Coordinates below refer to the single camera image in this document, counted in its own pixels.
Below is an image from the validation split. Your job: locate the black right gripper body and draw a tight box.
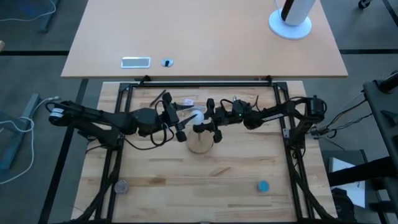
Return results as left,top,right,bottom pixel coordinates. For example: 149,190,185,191
205,98,231,144

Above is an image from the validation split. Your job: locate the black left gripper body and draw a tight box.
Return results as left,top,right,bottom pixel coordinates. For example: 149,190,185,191
161,91,188,143

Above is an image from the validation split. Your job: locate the white lightbulb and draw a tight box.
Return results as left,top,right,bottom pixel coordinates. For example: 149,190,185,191
190,110,205,125

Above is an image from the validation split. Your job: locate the lamp with round wooden base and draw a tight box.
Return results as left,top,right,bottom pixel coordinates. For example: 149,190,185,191
186,123,215,155

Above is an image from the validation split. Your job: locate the dark thin stick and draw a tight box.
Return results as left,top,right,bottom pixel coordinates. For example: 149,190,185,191
149,89,167,108

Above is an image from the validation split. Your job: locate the silver rectangular plate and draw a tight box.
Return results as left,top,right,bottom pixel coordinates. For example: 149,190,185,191
120,56,152,70

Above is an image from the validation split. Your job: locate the light wooden desk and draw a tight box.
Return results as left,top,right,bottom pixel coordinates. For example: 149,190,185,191
60,0,349,79

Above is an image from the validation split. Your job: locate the blue round cap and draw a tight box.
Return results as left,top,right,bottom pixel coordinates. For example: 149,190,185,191
257,180,271,194

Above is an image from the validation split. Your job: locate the grey round cap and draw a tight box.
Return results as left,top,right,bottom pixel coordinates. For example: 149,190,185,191
113,179,129,195

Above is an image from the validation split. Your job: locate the white round stand base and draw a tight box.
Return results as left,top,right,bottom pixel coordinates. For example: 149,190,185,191
268,0,317,41

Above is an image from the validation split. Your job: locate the white box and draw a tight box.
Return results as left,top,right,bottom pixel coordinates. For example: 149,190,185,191
328,156,367,208

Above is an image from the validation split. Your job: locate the black equipment stand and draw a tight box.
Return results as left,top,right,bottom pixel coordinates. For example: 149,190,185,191
322,70,398,224

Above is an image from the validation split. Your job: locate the black aluminium rig frame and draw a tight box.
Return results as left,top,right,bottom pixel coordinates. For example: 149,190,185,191
80,75,340,224

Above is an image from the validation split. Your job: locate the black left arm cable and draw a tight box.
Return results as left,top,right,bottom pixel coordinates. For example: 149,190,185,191
123,123,175,151

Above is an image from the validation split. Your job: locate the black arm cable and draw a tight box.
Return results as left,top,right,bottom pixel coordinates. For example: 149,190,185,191
310,98,374,140
123,123,175,151

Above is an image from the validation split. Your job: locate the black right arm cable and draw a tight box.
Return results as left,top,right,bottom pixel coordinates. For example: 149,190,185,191
310,98,374,140

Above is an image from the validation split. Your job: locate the white floor cable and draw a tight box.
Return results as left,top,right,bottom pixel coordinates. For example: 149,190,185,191
0,95,60,185
0,0,58,23

